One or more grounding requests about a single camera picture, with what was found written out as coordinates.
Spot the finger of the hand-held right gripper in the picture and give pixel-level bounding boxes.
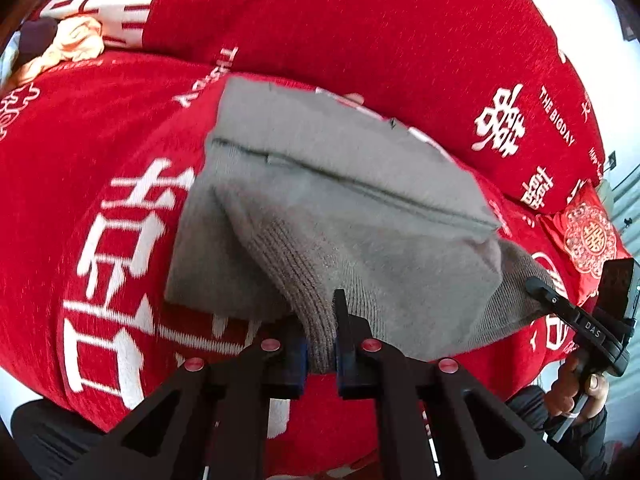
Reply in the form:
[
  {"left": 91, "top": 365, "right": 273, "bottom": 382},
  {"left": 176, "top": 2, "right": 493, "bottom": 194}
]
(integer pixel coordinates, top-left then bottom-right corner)
[{"left": 525, "top": 276, "right": 609, "bottom": 347}]

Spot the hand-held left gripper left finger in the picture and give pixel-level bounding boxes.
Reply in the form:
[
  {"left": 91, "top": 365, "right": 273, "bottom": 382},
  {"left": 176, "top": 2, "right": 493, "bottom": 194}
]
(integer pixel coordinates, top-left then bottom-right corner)
[{"left": 65, "top": 317, "right": 308, "bottom": 480}]

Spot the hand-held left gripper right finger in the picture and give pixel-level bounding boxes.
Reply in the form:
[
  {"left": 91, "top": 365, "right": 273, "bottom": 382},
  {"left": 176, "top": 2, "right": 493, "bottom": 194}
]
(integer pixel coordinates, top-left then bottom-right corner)
[{"left": 332, "top": 289, "right": 583, "bottom": 480}]

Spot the grey knit sweater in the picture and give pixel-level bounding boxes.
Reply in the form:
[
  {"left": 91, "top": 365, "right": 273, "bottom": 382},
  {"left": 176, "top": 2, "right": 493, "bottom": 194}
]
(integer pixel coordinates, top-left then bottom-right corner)
[{"left": 165, "top": 75, "right": 563, "bottom": 376}]

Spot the person's right forearm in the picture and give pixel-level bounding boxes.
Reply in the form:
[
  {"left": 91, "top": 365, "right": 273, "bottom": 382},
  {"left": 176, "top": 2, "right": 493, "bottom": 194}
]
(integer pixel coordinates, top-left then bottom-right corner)
[{"left": 505, "top": 385, "right": 610, "bottom": 480}]

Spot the person's right hand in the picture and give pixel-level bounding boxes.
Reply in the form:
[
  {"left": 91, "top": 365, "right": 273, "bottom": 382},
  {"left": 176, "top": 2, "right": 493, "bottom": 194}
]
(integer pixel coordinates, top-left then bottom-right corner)
[{"left": 543, "top": 356, "right": 610, "bottom": 418}]

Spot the red patterned pillow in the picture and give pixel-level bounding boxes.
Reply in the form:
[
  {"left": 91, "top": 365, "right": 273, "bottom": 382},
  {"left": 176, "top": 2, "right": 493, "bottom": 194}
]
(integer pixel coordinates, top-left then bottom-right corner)
[{"left": 537, "top": 180, "right": 632, "bottom": 307}]

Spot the red printed sofa cover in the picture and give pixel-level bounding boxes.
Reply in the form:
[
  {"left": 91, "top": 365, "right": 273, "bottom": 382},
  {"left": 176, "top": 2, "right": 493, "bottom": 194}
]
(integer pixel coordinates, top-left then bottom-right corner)
[{"left": 0, "top": 0, "right": 633, "bottom": 480}]

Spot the cream crumpled cloth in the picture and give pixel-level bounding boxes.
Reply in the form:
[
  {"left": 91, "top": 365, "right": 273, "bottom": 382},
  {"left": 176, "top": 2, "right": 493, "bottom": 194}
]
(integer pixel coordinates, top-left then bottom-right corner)
[{"left": 14, "top": 15, "right": 106, "bottom": 87}]

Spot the dark purple cloth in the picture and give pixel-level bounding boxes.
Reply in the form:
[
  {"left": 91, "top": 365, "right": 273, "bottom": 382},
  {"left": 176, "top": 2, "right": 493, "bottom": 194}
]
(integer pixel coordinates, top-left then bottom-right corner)
[{"left": 19, "top": 17, "right": 59, "bottom": 67}]

